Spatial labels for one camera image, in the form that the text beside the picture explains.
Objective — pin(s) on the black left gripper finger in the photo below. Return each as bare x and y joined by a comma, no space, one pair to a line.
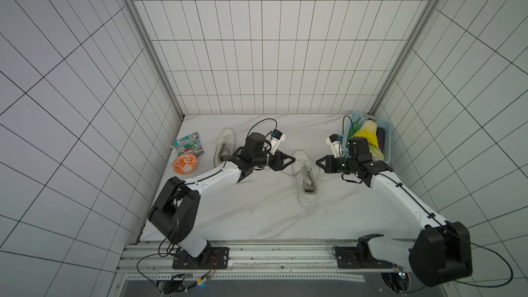
284,159
280,166

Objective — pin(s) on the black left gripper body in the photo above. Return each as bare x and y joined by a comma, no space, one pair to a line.
275,159

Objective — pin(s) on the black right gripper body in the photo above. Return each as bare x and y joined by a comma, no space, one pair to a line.
337,164

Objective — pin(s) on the white sneaker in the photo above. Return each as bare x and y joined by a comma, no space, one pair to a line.
225,146
307,182

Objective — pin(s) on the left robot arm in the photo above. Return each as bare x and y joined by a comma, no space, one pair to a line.
175,209

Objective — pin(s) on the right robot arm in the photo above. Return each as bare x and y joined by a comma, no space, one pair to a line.
439,250

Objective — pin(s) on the green lettuce toy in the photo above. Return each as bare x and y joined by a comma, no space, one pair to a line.
376,153

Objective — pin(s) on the purple eggplant toy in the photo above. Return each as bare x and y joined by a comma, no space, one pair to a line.
381,137

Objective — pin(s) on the light blue plastic basket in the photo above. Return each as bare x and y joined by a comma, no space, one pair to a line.
354,121

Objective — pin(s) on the green snack packet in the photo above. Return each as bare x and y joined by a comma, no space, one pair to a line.
189,144

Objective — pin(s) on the orange patterned bowl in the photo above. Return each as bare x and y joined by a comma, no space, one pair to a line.
185,164

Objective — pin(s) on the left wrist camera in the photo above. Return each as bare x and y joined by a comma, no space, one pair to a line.
276,138

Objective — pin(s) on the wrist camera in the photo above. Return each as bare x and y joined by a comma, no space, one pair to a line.
335,142
276,138

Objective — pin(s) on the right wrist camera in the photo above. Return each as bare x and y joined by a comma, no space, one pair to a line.
335,142

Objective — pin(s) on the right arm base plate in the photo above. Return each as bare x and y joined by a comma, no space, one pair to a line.
351,258

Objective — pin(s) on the aluminium mounting rail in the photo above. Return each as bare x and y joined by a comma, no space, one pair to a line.
279,259

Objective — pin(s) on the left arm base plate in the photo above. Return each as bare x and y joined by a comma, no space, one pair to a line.
210,258

